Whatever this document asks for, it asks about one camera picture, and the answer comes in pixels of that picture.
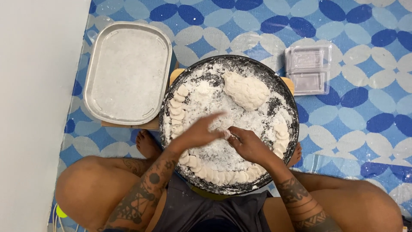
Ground person's right hand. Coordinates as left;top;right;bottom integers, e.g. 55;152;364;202
227;126;276;166

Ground person's left hand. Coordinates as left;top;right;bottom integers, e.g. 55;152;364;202
172;112;230;154

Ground round black floured pan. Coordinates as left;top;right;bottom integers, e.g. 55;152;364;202
159;55;300;196

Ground large dough lump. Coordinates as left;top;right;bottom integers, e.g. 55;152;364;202
222;71;271;111

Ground row of shaped dough rounds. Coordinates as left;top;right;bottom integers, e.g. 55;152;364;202
168;84;291;187

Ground person's right foot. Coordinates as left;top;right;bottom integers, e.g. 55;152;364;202
286;142;303;168

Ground person's foot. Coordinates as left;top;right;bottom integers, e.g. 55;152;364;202
135;130;163;160
286;142;303;168

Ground wooden board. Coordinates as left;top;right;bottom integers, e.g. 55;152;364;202
101;61;179;131

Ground person's left foot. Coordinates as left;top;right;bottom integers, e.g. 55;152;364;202
135;130;163;160

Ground dark grey shorts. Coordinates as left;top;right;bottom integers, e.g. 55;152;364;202
151;174;275;232

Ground clear plastic clamshell container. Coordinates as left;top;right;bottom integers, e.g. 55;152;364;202
285;44;333;96

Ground rectangular metal floured tray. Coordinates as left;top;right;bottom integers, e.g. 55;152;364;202
83;21;173;126

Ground blue patterned floor mat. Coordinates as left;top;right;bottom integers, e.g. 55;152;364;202
48;0;412;232

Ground person's right leg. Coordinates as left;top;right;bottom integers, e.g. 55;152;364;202
263;170;404;232

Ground person's leg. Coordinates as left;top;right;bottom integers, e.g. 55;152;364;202
263;170;404;232
55;156;169;232

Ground person's left leg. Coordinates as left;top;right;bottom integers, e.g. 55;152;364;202
55;156;169;232

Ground white cable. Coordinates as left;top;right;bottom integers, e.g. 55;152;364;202
51;203;79;232

